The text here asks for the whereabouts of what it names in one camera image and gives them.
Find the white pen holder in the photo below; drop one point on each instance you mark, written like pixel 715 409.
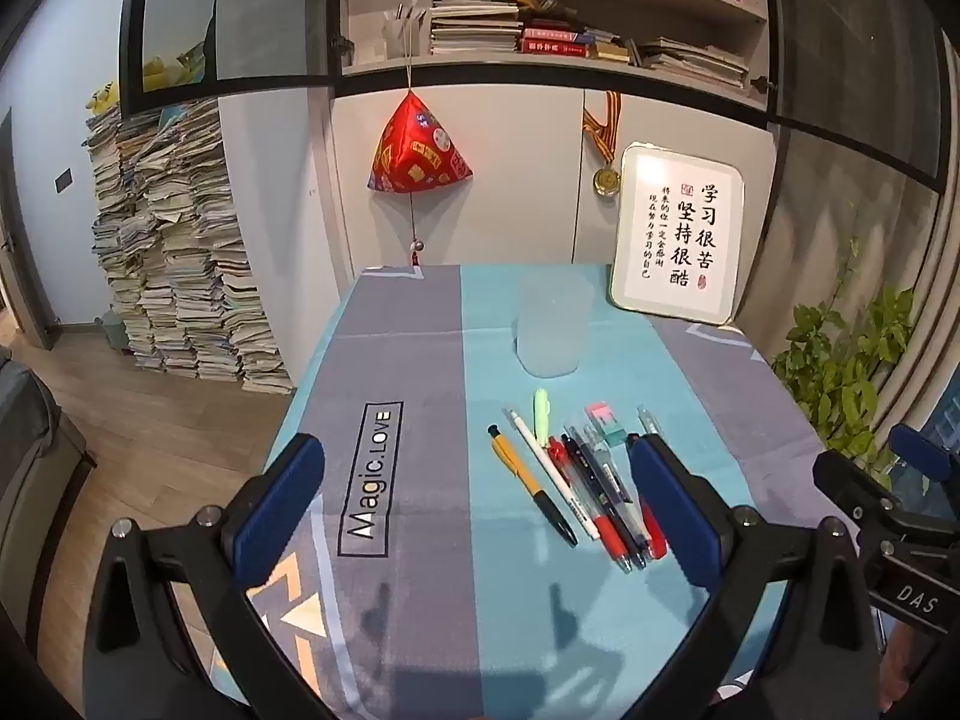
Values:
pixel 401 34

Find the black framed glass door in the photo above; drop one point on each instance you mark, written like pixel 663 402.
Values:
pixel 847 37
pixel 247 7

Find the stack of magazines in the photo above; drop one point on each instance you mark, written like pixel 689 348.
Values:
pixel 476 26

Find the yellow and black pen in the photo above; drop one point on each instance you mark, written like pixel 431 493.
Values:
pixel 525 480

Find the dark blue pen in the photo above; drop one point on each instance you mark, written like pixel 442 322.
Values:
pixel 579 450

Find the green highlighter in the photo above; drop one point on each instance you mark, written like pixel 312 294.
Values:
pixel 541 416

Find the clear pen grey grip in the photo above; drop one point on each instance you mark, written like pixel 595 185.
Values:
pixel 649 421

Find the brown books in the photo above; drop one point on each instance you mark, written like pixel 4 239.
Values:
pixel 611 51

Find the green potted plant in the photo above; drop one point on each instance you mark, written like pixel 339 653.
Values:
pixel 832 367

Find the translucent plastic cup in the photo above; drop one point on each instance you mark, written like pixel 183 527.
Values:
pixel 551 330

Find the red retractable pen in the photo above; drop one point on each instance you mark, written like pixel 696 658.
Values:
pixel 596 521

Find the gold medal striped ribbon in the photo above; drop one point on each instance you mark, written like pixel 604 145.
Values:
pixel 606 180

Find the stack of red books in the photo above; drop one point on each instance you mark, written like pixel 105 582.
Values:
pixel 555 41

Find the blue and grey tablecloth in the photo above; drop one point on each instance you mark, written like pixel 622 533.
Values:
pixel 420 360

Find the dark wall switch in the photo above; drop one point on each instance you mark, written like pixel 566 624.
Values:
pixel 64 180

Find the grey sofa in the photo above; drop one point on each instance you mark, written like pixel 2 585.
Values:
pixel 30 450

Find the white bookshelf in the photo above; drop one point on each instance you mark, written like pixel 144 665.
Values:
pixel 480 67

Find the yellow plush toy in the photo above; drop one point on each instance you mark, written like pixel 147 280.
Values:
pixel 105 96

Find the white pen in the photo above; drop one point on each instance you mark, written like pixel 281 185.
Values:
pixel 551 472

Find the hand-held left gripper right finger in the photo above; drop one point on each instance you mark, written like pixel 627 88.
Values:
pixel 667 510

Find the framed calligraphy sign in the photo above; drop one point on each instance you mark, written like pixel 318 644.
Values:
pixel 675 232

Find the stack of thin booklets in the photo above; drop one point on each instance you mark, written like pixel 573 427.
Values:
pixel 701 60

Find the pink and green eraser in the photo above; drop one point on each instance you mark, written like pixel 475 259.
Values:
pixel 607 424

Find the red pyramid hanging ornament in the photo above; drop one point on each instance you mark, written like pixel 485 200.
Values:
pixel 416 150

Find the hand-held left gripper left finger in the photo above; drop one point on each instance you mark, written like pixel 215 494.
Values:
pixel 281 510

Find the small green bin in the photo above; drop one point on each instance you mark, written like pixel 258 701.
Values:
pixel 112 326

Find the tall stack of papers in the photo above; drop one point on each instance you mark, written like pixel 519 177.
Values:
pixel 180 262

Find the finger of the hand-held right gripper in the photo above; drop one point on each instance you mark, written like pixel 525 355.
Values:
pixel 855 487
pixel 919 444

